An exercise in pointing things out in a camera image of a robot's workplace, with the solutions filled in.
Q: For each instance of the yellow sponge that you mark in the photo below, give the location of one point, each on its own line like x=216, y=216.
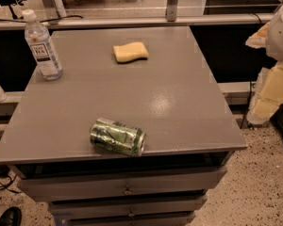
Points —
x=130, y=52

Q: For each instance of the grey drawer cabinet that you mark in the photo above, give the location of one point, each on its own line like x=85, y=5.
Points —
x=171, y=95

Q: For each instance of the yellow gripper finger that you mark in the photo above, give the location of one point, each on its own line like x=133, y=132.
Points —
x=268, y=94
x=258, y=39

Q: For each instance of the top drawer knob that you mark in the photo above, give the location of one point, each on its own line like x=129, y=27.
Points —
x=127, y=191

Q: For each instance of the black shoe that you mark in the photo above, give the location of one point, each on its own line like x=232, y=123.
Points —
x=11, y=217

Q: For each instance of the crushed green soda can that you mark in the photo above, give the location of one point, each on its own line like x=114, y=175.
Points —
x=117, y=137

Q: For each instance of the clear plastic water bottle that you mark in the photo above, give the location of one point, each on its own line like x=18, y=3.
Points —
x=42, y=47

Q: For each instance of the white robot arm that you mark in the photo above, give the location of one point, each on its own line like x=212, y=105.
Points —
x=274, y=40

